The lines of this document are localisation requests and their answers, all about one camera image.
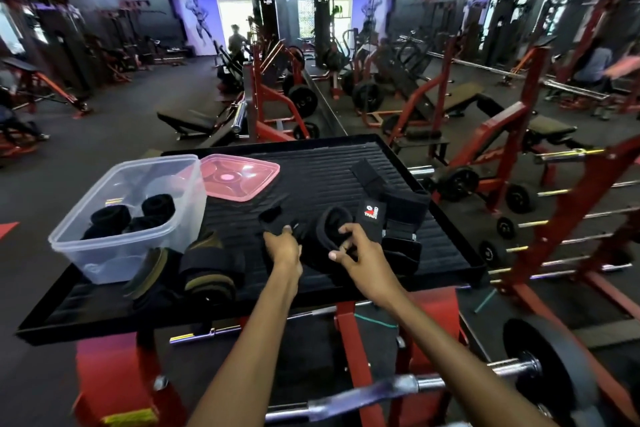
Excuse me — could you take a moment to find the red incline bench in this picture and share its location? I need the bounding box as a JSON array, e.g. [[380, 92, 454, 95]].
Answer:
[[431, 45, 592, 215]]

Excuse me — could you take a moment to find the rolled black wrap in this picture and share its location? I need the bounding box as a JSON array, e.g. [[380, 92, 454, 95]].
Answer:
[[141, 194, 176, 220], [90, 205, 132, 238], [125, 215, 162, 233]]

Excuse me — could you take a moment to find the chrome barbell with gold end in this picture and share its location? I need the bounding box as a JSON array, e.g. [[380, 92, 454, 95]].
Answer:
[[532, 147, 607, 165]]

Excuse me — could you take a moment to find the purple bodybuilder poster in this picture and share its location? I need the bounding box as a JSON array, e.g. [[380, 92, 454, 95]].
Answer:
[[351, 0, 391, 38], [175, 0, 227, 56]]

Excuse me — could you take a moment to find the chrome barbell on rack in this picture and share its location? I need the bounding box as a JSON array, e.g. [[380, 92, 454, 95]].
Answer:
[[479, 233, 617, 268], [506, 179, 640, 215], [487, 263, 634, 285], [496, 205, 640, 241]]

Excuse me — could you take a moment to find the chrome barbell with purple grip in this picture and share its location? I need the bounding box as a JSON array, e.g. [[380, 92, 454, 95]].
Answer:
[[264, 357, 544, 425]]

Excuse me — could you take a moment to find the black weight plate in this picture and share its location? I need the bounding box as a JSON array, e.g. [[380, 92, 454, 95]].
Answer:
[[502, 318, 602, 427]]

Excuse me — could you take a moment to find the person's right forearm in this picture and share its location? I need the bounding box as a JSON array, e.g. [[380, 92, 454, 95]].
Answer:
[[372, 283, 558, 427]]

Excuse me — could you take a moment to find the clear plastic container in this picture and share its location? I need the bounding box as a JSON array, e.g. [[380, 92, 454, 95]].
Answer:
[[48, 154, 208, 286]]

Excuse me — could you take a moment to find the person's right hand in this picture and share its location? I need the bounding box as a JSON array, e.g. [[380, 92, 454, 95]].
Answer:
[[328, 223, 407, 308]]

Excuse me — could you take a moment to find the thin chrome barbell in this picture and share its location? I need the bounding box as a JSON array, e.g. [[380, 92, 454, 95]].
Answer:
[[169, 299, 374, 345]]

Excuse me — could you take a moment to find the pink plastic lid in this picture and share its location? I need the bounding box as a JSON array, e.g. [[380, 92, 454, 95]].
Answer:
[[199, 154, 281, 202]]

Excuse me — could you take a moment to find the black ribbed tray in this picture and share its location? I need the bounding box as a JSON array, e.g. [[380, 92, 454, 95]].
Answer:
[[16, 134, 489, 346]]

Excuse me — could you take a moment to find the black wrap with olive stripe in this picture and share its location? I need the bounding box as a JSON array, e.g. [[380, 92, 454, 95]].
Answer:
[[122, 247, 184, 313], [178, 231, 246, 308]]

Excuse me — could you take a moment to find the red barbell rack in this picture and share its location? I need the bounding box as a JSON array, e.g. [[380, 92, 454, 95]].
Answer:
[[499, 134, 640, 423]]

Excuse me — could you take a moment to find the black wrist wrap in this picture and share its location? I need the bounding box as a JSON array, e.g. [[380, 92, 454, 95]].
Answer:
[[258, 205, 359, 273]]

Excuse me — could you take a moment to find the black folded strap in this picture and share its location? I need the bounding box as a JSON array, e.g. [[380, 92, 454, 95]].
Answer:
[[382, 236, 424, 276]]

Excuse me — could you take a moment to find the black strap with red label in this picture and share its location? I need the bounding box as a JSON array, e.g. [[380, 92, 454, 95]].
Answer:
[[349, 158, 432, 243]]

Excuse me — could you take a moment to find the red and black bench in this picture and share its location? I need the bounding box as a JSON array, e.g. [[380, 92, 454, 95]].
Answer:
[[0, 57, 94, 118]]

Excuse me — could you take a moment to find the person's left hand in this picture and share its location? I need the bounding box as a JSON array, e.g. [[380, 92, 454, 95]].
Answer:
[[263, 226, 304, 283]]

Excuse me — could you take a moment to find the person's left forearm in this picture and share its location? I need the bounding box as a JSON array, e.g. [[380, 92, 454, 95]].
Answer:
[[187, 268, 303, 427]]

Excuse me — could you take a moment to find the red plate-loaded bench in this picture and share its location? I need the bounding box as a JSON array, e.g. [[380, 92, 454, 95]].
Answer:
[[360, 35, 487, 143]]

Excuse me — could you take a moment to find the green cord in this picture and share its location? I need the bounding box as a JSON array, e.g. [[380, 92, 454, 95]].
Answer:
[[353, 312, 399, 330]]

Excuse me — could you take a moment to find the red bench stand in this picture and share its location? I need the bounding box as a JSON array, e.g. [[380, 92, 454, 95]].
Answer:
[[72, 287, 469, 427]]

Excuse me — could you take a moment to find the red plate-loaded machine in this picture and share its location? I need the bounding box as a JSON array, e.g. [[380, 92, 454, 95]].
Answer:
[[244, 40, 322, 143]]

